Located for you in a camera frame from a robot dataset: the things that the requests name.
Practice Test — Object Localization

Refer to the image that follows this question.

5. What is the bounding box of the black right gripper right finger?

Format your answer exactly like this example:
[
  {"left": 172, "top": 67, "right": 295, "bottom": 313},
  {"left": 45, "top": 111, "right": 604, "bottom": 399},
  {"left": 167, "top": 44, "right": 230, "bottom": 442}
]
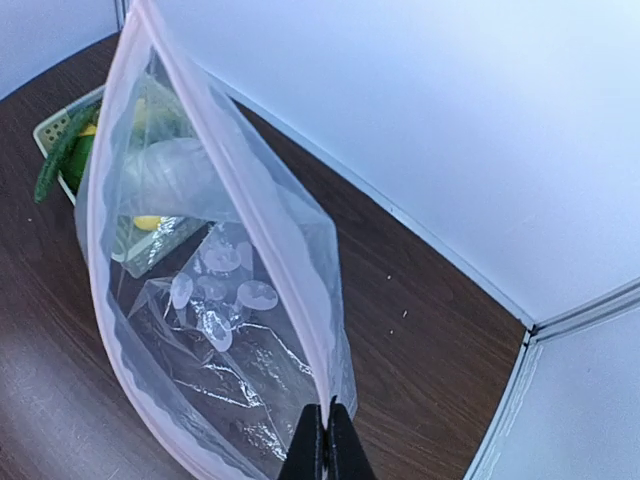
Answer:
[{"left": 326, "top": 404, "right": 374, "bottom": 480}]

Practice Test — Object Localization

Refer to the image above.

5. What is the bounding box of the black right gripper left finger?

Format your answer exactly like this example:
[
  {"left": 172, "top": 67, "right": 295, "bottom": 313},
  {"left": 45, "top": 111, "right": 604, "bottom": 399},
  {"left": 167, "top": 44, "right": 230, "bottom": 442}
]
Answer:
[{"left": 279, "top": 404, "right": 325, "bottom": 480}]

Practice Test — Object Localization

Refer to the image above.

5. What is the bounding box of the clear zip top bag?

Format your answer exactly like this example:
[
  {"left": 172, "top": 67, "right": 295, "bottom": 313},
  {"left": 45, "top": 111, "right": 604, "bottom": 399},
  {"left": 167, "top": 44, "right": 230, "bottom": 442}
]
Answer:
[{"left": 75, "top": 1, "right": 357, "bottom": 479}]

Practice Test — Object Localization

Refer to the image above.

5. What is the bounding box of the toy bok choy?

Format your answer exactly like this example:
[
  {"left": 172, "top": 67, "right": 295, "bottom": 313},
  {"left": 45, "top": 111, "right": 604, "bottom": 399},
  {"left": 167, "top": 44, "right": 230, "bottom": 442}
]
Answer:
[{"left": 105, "top": 138, "right": 235, "bottom": 221}]

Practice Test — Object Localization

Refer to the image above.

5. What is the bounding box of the green plastic basket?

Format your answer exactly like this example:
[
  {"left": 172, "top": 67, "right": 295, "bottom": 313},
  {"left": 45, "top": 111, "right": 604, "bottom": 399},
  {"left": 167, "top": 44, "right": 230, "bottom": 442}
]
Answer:
[{"left": 32, "top": 83, "right": 211, "bottom": 279}]

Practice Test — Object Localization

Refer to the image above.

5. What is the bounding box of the toy yellow lemon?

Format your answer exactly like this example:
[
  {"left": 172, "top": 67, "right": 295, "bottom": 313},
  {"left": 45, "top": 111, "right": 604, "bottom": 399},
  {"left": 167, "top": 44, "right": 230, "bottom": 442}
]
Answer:
[{"left": 133, "top": 216, "right": 163, "bottom": 232}]

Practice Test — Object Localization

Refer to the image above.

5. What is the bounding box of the toy orange mango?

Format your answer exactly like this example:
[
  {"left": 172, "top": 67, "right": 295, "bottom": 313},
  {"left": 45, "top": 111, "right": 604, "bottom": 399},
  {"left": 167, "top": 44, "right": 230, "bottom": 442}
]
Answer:
[{"left": 78, "top": 98, "right": 147, "bottom": 137}]

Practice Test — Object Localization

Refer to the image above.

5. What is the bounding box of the toy cucumber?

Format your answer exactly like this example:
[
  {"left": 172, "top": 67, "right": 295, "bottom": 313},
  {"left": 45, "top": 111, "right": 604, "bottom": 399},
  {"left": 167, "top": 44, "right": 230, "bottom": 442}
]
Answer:
[{"left": 34, "top": 104, "right": 96, "bottom": 203}]

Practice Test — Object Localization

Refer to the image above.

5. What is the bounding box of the right aluminium frame post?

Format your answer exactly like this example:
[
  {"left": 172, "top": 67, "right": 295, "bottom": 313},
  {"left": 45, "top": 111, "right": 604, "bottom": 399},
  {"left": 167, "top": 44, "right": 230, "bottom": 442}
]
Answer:
[{"left": 464, "top": 279, "right": 639, "bottom": 480}]

